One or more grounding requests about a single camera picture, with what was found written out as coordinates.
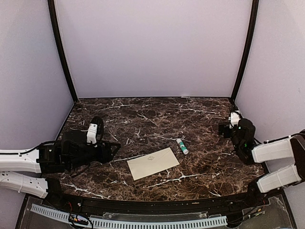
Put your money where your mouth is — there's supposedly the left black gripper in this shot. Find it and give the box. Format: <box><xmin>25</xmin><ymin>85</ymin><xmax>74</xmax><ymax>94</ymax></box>
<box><xmin>67</xmin><ymin>139</ymin><xmax>121</xmax><ymax>170</ymax></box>

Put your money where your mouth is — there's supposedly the cream envelope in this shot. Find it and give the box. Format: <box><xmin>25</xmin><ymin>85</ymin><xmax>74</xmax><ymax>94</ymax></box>
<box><xmin>127</xmin><ymin>147</ymin><xmax>180</xmax><ymax>180</ymax></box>

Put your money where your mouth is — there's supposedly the green white glue stick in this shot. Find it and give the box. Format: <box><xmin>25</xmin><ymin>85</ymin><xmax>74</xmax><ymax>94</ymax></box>
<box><xmin>176</xmin><ymin>138</ymin><xmax>189</xmax><ymax>155</ymax></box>

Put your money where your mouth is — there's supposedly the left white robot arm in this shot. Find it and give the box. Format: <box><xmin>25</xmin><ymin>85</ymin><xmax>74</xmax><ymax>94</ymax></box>
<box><xmin>0</xmin><ymin>130</ymin><xmax>121</xmax><ymax>208</ymax></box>

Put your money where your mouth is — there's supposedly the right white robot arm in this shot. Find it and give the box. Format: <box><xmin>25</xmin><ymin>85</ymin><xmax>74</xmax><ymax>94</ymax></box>
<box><xmin>218</xmin><ymin>118</ymin><xmax>305</xmax><ymax>207</ymax></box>

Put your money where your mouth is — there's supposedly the black front rail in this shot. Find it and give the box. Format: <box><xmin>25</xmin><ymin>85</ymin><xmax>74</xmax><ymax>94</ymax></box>
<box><xmin>44</xmin><ymin>193</ymin><xmax>269</xmax><ymax>215</ymax></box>

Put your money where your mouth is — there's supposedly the white slotted cable duct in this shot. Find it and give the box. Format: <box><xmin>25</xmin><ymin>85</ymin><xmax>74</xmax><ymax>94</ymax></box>
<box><xmin>31</xmin><ymin>204</ymin><xmax>227</xmax><ymax>229</ymax></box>

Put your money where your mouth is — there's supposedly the right black frame post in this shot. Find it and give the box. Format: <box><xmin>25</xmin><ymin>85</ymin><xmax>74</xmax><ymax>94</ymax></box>
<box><xmin>230</xmin><ymin>0</ymin><xmax>259</xmax><ymax>103</ymax></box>

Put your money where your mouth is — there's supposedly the black frame post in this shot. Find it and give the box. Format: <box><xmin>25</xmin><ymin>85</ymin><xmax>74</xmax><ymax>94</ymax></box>
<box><xmin>47</xmin><ymin>0</ymin><xmax>78</xmax><ymax>103</ymax></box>
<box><xmin>230</xmin><ymin>0</ymin><xmax>259</xmax><ymax>103</ymax></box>

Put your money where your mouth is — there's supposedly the left black frame post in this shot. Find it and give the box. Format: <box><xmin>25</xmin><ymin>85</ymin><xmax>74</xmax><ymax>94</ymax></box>
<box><xmin>47</xmin><ymin>0</ymin><xmax>78</xmax><ymax>103</ymax></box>

